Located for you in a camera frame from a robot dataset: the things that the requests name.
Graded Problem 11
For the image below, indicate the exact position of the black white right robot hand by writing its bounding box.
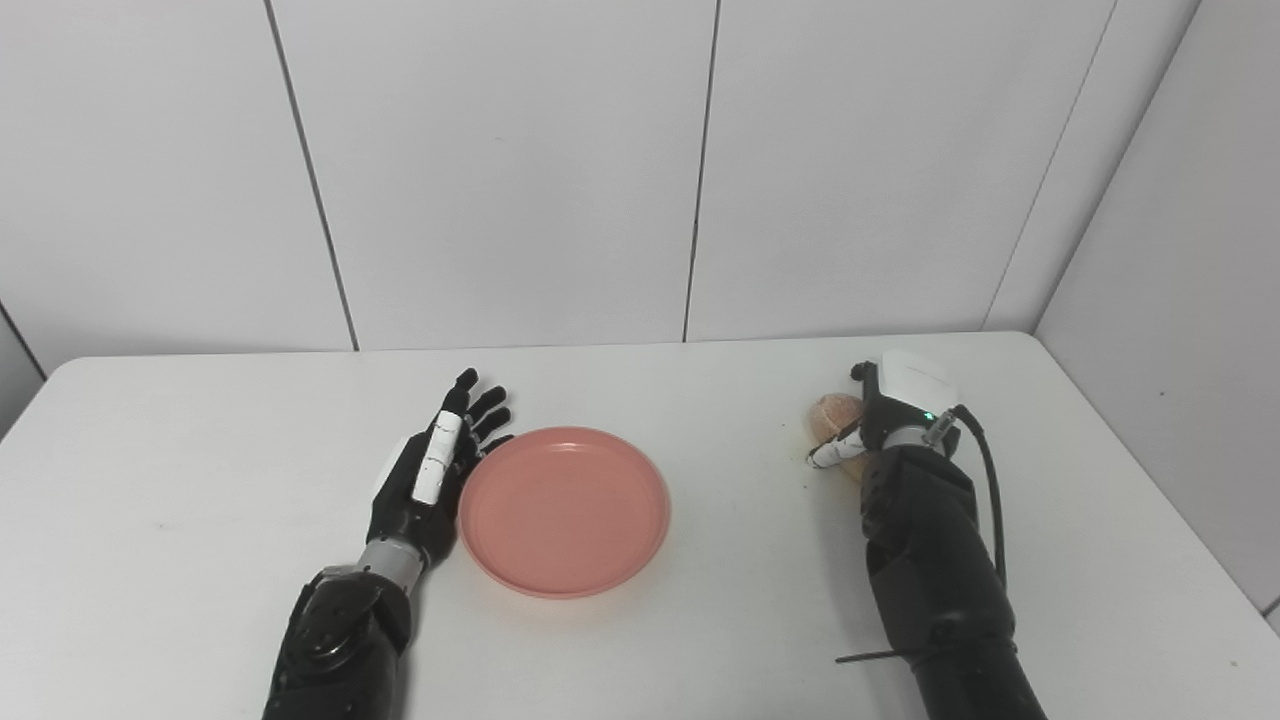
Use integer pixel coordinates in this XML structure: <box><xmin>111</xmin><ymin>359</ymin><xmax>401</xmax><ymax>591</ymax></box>
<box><xmin>806</xmin><ymin>350</ymin><xmax>963</xmax><ymax>471</ymax></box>

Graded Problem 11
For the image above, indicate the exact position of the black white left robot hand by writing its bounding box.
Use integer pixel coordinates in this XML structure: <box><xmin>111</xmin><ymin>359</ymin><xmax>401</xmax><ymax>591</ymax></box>
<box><xmin>366</xmin><ymin>369</ymin><xmax>515</xmax><ymax>571</ymax></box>

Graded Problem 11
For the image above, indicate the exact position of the brown bread roll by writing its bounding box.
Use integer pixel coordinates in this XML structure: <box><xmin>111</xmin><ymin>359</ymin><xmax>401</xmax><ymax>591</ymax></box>
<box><xmin>806</xmin><ymin>393</ymin><xmax>869</xmax><ymax>481</ymax></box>

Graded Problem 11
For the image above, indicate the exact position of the pink round plate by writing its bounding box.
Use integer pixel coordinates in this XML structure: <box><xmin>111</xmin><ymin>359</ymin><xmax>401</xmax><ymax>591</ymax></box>
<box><xmin>458</xmin><ymin>427</ymin><xmax>671</xmax><ymax>600</ymax></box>

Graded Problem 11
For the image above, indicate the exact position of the black zip tie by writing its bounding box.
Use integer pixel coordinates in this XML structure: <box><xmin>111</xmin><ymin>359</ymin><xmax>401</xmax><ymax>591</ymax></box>
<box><xmin>835</xmin><ymin>647</ymin><xmax>946</xmax><ymax>667</ymax></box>

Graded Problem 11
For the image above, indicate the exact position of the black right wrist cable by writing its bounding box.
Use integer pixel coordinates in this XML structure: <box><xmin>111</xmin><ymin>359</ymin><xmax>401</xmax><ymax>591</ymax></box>
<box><xmin>925</xmin><ymin>404</ymin><xmax>1009</xmax><ymax>593</ymax></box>

